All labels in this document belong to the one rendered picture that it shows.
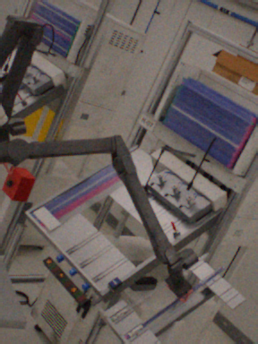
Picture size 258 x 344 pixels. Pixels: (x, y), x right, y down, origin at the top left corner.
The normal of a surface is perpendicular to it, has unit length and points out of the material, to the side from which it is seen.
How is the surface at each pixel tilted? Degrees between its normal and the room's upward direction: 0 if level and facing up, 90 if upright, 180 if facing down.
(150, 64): 90
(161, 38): 90
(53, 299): 90
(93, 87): 90
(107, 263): 42
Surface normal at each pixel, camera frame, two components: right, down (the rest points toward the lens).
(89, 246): -0.12, -0.69
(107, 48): 0.62, 0.51
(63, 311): -0.65, -0.08
